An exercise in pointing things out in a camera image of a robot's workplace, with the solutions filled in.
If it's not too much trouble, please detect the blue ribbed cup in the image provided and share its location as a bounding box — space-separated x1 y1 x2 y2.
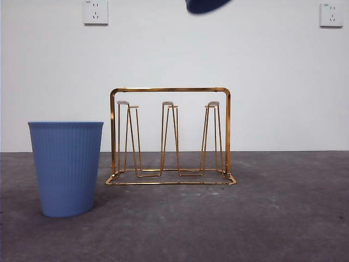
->
185 0 234 15
27 121 105 218

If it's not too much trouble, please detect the white wall socket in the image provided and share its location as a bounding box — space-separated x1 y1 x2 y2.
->
320 2 344 28
83 0 109 27

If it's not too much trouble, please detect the gold wire cup rack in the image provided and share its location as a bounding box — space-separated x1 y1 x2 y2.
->
105 87 237 186

